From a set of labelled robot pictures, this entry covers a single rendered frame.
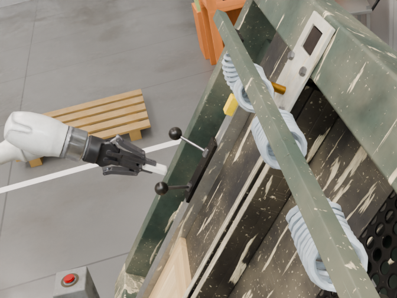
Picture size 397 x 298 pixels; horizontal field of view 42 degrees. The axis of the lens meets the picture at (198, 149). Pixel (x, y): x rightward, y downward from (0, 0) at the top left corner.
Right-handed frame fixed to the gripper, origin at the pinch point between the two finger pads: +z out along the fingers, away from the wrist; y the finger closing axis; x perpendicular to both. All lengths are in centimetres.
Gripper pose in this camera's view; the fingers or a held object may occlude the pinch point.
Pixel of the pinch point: (154, 167)
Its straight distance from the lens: 149.3
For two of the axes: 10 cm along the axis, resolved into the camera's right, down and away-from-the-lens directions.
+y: -3.9, 8.1, 4.4
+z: 9.1, 2.8, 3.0
